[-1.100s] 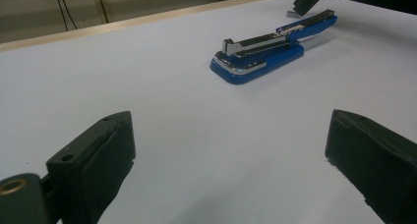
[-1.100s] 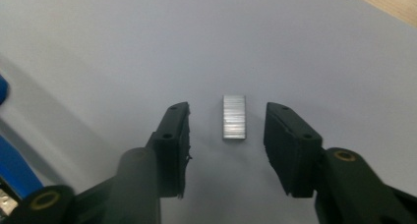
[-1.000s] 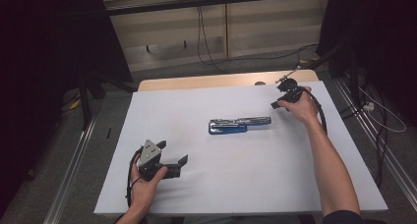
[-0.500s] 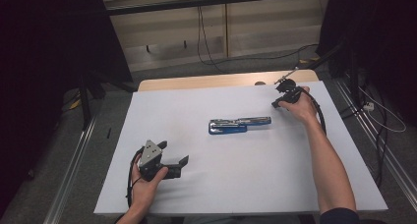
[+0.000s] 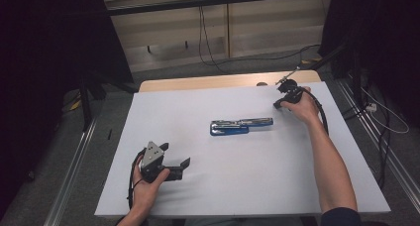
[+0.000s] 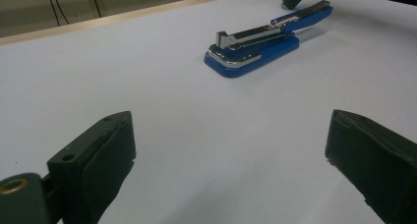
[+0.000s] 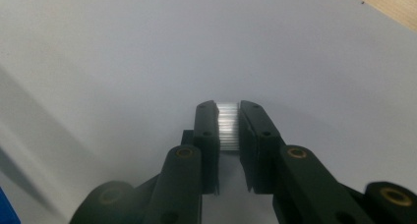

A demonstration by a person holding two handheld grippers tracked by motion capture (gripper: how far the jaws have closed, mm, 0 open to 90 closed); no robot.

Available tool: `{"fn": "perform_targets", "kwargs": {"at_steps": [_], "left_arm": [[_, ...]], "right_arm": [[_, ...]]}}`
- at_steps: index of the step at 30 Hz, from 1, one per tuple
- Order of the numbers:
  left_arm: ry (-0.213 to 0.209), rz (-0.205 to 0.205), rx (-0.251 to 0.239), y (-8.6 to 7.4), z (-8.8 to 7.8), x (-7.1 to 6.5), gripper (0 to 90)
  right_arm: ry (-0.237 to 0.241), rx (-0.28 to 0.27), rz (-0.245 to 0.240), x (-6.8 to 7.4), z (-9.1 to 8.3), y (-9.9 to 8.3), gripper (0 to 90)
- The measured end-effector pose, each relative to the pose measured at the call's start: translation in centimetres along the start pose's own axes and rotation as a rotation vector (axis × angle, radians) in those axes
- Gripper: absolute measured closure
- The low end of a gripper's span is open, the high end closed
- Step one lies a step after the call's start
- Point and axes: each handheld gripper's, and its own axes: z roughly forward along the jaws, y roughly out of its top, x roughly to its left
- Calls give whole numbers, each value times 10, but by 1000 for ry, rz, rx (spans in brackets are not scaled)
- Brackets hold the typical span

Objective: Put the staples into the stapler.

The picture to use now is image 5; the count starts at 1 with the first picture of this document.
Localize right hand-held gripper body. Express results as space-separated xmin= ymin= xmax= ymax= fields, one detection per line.
xmin=274 ymin=65 xmax=304 ymax=104

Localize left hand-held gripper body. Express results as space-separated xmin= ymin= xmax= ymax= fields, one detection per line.
xmin=138 ymin=140 xmax=166 ymax=184

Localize blue stapler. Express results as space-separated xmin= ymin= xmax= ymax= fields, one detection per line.
xmin=209 ymin=117 xmax=274 ymax=137

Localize person's right hand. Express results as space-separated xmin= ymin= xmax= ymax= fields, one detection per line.
xmin=280 ymin=85 xmax=321 ymax=126

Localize person's left hand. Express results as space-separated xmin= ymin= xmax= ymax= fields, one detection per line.
xmin=131 ymin=165 xmax=171 ymax=214

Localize yellow floor tape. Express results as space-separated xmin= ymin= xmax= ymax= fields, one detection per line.
xmin=68 ymin=99 xmax=83 ymax=112
xmin=300 ymin=56 xmax=323 ymax=65

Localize white table cover sheet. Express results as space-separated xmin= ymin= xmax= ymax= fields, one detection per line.
xmin=94 ymin=81 xmax=392 ymax=218

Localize light wooden cabinet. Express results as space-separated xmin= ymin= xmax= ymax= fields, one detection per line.
xmin=100 ymin=0 xmax=333 ymax=73

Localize black metal stand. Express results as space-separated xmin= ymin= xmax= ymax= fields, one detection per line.
xmin=310 ymin=41 xmax=366 ymax=105

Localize wooden table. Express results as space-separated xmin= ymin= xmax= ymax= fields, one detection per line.
xmin=138 ymin=69 xmax=322 ymax=94

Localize person's grey trousers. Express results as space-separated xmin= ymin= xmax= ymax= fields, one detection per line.
xmin=183 ymin=216 xmax=303 ymax=226

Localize black tripod stand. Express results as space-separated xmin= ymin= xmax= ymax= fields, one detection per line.
xmin=78 ymin=71 xmax=140 ymax=132

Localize black curtain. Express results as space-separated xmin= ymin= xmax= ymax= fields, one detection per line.
xmin=318 ymin=0 xmax=420 ymax=130
xmin=0 ymin=0 xmax=134 ymax=219

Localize black metal bar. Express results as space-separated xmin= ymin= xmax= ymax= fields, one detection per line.
xmin=107 ymin=0 xmax=333 ymax=17

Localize dark blue sleeve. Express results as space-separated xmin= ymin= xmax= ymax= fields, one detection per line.
xmin=319 ymin=207 xmax=364 ymax=226

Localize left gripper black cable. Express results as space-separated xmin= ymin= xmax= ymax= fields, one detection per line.
xmin=126 ymin=148 xmax=147 ymax=210

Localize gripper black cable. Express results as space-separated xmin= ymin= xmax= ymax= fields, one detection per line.
xmin=300 ymin=87 xmax=330 ymax=136
xmin=126 ymin=148 xmax=147 ymax=210

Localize black floor cable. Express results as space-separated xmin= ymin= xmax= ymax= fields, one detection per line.
xmin=211 ymin=43 xmax=323 ymax=71

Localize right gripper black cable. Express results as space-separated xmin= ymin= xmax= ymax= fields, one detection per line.
xmin=300 ymin=87 xmax=330 ymax=136

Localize aluminium floor rail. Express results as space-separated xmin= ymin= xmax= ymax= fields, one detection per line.
xmin=336 ymin=77 xmax=420 ymax=205
xmin=43 ymin=116 xmax=99 ymax=226

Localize hanging black cables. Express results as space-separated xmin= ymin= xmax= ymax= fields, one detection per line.
xmin=197 ymin=4 xmax=230 ymax=75

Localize white cable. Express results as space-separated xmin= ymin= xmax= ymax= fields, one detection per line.
xmin=360 ymin=86 xmax=411 ymax=135

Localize black cable bundle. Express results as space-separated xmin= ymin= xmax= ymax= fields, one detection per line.
xmin=341 ymin=86 xmax=392 ymax=190

